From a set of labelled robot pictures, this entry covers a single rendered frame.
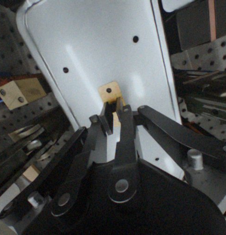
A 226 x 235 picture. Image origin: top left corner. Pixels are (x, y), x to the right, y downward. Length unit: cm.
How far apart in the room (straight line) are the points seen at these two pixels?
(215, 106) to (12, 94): 30
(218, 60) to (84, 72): 56
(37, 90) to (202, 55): 58
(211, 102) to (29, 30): 32
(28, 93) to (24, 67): 44
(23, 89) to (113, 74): 14
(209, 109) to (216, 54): 43
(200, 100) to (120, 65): 15
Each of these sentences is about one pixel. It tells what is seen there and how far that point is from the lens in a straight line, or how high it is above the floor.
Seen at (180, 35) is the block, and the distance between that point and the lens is 27.
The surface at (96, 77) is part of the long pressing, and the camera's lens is 23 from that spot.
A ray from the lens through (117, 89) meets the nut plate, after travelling 21.
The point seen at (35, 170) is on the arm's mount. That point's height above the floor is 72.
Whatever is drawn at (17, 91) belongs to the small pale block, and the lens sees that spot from 21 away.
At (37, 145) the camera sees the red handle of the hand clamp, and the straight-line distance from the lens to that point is 23.
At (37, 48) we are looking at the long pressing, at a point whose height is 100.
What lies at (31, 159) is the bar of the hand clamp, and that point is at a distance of 22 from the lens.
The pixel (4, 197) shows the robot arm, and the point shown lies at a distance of 90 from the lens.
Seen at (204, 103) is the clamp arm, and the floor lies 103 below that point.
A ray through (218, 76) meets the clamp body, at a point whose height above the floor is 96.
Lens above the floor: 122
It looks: 67 degrees down
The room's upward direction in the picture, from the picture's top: 176 degrees counter-clockwise
